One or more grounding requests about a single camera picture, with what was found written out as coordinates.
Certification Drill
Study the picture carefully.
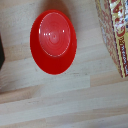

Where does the red plastic bowl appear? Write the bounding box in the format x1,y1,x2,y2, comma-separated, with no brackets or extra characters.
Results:
29,9,78,76

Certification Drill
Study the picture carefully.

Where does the black box-shaped object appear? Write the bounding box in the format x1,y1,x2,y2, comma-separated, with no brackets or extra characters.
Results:
0,35,6,70

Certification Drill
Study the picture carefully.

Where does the cereal snack bar box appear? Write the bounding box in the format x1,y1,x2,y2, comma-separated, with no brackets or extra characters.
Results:
94,0,128,79

